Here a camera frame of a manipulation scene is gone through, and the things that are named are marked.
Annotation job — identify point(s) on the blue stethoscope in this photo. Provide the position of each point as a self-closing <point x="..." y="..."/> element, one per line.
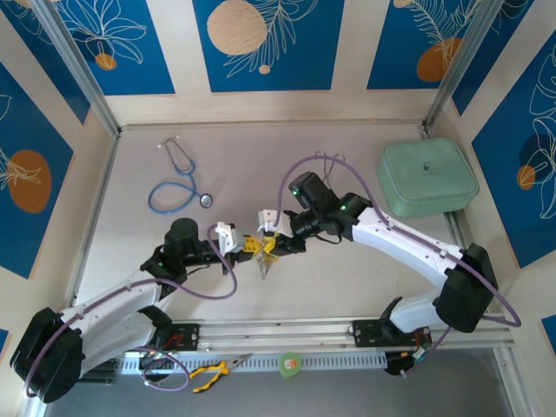
<point x="206" y="200"/>

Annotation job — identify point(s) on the aluminium frame post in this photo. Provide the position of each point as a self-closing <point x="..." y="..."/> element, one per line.
<point x="77" y="61"/>
<point x="464" y="61"/>

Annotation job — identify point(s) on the black ribbed block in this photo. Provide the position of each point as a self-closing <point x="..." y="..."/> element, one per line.
<point x="102" y="375"/>

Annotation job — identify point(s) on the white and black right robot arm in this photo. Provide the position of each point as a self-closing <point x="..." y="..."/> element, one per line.
<point x="404" y="243"/>

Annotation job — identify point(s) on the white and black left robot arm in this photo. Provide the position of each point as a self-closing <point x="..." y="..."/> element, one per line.
<point x="113" y="313"/>

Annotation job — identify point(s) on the green tape roll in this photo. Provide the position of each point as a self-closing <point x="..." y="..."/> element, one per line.
<point x="289" y="364"/>

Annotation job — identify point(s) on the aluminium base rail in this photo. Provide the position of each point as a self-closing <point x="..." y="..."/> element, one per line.
<point x="273" y="332"/>

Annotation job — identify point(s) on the mint green zip case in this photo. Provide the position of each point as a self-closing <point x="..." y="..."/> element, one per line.
<point x="428" y="182"/>

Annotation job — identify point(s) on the silver keyring with keys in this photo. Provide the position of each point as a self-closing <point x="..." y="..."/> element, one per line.
<point x="262" y="266"/>

